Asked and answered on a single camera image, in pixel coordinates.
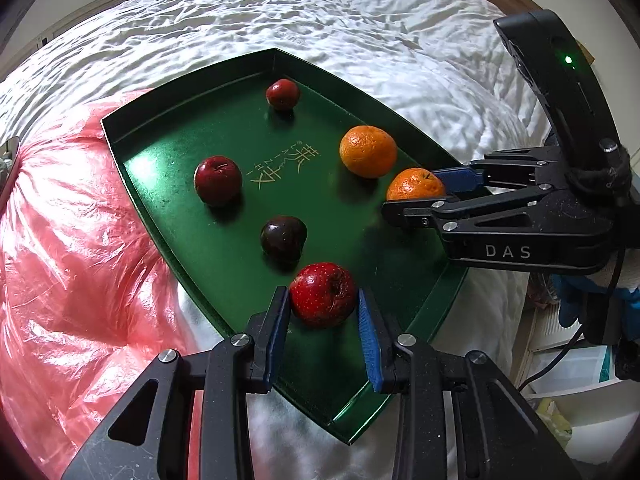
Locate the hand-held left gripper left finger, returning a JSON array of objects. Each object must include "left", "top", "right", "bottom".
[{"left": 60, "top": 286, "right": 292, "bottom": 480}]

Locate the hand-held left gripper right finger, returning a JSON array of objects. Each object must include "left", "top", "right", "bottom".
[{"left": 357, "top": 287, "right": 583, "bottom": 480}]

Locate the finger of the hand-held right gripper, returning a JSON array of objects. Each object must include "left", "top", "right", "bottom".
[
  {"left": 432, "top": 150, "right": 561, "bottom": 196},
  {"left": 382, "top": 182, "right": 566, "bottom": 234}
]

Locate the orange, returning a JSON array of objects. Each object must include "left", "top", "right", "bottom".
[
  {"left": 386, "top": 167, "right": 447, "bottom": 202},
  {"left": 339, "top": 125, "right": 398, "bottom": 179}
]

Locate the green tray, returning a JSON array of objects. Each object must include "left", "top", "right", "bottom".
[{"left": 101, "top": 48, "right": 473, "bottom": 446}]

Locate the dark purple plum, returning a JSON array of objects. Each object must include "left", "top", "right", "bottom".
[{"left": 260, "top": 215, "right": 308, "bottom": 266}]

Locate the small red apple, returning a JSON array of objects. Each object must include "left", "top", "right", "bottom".
[{"left": 265, "top": 78, "right": 301, "bottom": 112}]

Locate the person's right hand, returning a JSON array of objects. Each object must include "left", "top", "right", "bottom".
[{"left": 552, "top": 260, "right": 640, "bottom": 328}]

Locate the white storage shelf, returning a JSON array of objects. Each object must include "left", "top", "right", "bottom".
[{"left": 510, "top": 280, "right": 631, "bottom": 461}]

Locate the pink plastic sheet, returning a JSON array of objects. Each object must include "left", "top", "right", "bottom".
[{"left": 0, "top": 87, "right": 221, "bottom": 476}]

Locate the white blanket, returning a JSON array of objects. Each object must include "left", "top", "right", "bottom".
[{"left": 0, "top": 0, "right": 556, "bottom": 480}]

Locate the black cable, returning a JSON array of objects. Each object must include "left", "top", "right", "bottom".
[{"left": 517, "top": 247, "right": 628, "bottom": 393}]

